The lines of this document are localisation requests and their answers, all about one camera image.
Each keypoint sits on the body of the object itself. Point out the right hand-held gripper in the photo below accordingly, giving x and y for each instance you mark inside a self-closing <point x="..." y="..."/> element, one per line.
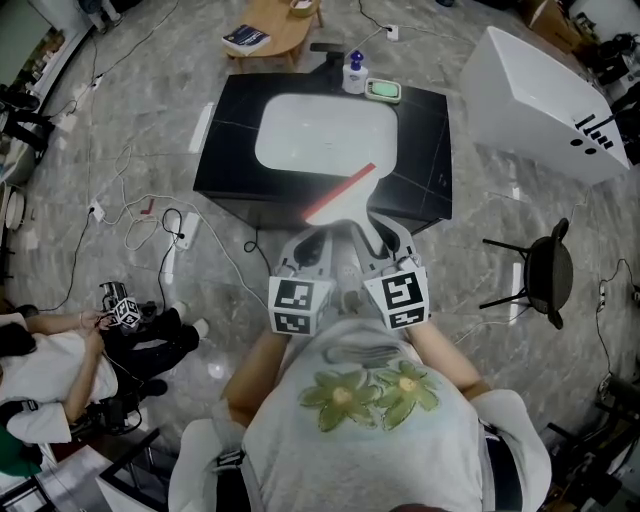
<point x="400" y="295"/>

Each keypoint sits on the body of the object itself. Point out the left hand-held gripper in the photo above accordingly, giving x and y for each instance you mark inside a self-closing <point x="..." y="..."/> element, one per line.
<point x="295" y="295"/>

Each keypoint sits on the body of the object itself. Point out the person's right forearm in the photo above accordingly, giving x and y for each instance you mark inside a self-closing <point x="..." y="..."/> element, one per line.
<point x="445" y="355"/>

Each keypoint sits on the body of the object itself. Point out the person's left forearm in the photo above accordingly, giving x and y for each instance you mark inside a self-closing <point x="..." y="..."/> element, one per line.
<point x="250" y="380"/>

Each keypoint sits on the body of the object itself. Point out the white sink basin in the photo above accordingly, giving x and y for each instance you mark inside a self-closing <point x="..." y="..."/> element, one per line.
<point x="325" y="130"/>

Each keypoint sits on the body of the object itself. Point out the black vanity counter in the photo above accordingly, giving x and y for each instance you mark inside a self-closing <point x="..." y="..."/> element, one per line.
<point x="230" y="150"/>

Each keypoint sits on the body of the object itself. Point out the green soap dish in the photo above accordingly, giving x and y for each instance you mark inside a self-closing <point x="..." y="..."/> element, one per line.
<point x="382" y="90"/>

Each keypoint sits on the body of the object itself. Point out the black stool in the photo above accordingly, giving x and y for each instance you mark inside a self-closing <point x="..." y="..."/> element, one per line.
<point x="550" y="270"/>

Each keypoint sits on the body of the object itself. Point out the white soap pump bottle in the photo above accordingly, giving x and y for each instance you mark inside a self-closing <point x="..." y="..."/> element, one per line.
<point x="353" y="77"/>

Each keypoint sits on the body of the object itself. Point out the black sink faucet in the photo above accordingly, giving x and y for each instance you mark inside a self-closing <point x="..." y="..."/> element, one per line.
<point x="330" y="60"/>

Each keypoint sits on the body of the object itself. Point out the person's white flower T-shirt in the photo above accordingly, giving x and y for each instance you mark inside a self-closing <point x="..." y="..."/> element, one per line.
<point x="360" y="450"/>

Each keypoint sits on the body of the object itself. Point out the white bathtub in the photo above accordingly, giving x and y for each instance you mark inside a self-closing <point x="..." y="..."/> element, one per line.
<point x="525" y="100"/>

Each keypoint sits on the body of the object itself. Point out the small white power strip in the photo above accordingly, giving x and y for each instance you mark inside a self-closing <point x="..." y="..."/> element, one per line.
<point x="392" y="32"/>

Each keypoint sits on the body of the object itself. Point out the blue book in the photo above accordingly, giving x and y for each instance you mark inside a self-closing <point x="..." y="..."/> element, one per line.
<point x="247" y="37"/>

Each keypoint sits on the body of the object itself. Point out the wooden coffee table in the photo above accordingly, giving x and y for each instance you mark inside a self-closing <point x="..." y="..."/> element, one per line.
<point x="280" y="30"/>

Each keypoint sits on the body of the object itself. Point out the black bathtub faucet set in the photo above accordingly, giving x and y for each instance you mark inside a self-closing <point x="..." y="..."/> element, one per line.
<point x="595" y="132"/>

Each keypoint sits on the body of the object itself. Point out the woven basket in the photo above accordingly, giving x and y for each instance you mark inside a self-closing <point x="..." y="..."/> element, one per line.
<point x="305" y="6"/>

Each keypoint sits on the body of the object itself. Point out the cardboard box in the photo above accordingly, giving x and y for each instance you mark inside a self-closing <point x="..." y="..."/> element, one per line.
<point x="550" y="22"/>

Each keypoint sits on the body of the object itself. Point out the white edged black bin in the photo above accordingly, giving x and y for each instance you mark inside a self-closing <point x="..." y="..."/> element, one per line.
<point x="130" y="475"/>

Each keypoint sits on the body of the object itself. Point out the white round bowl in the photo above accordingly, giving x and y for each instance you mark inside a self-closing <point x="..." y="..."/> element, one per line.
<point x="15" y="212"/>

